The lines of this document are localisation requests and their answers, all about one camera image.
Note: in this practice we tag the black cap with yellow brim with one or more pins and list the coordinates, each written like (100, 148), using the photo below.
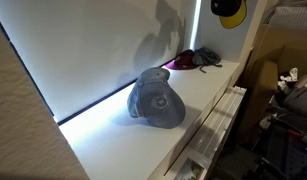
(231, 13)

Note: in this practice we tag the grey cap with emblem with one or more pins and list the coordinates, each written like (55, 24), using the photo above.
(153, 99)

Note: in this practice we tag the maroon cap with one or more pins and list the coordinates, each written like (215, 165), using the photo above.
(183, 61)

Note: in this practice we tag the dark grey cap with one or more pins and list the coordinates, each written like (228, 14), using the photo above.
(206, 57)

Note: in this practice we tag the white radiator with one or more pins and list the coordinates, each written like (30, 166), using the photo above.
(196, 159)

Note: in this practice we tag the white roller blind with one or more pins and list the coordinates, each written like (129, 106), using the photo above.
(79, 51)

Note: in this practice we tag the cardboard box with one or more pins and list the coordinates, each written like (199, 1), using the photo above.
(277, 50)

